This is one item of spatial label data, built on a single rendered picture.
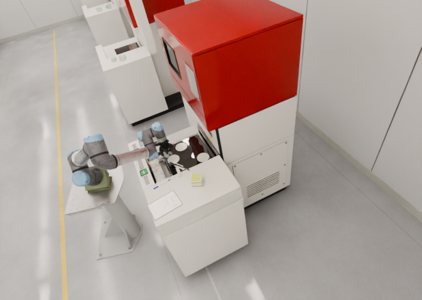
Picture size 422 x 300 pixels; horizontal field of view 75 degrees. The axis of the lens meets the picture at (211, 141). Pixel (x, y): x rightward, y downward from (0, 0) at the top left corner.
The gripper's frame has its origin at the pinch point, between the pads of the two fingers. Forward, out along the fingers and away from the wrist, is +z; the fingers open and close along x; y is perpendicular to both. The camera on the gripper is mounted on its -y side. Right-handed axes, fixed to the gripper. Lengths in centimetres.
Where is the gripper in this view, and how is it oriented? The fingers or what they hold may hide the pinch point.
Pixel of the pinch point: (166, 155)
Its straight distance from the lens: 228.5
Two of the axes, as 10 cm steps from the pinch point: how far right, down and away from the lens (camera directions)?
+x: 5.0, -6.6, 5.6
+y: 8.5, 2.6, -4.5
